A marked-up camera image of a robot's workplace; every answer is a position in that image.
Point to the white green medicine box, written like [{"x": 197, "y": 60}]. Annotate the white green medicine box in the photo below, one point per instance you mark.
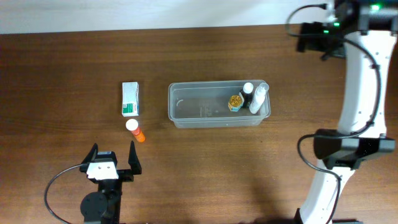
[{"x": 130, "y": 99}]

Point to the dark bottle white cap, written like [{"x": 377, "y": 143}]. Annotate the dark bottle white cap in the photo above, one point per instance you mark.
[{"x": 246, "y": 93}]

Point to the clear plastic container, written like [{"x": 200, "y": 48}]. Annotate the clear plastic container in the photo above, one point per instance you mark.
[{"x": 205, "y": 105}]

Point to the white spray bottle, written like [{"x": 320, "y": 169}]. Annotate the white spray bottle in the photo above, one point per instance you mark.
[{"x": 258, "y": 97}]

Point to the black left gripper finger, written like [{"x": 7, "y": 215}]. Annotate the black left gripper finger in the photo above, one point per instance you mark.
[
  {"x": 91, "y": 155},
  {"x": 133, "y": 160}
]

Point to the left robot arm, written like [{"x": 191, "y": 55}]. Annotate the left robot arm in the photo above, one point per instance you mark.
[{"x": 104, "y": 205}]

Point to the small jar gold lid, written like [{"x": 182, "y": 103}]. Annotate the small jar gold lid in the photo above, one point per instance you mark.
[{"x": 235, "y": 103}]

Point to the orange tablet tube white cap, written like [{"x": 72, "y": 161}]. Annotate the orange tablet tube white cap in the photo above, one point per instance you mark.
[{"x": 132, "y": 125}]

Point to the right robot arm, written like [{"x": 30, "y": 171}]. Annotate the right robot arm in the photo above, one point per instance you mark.
[{"x": 364, "y": 33}]

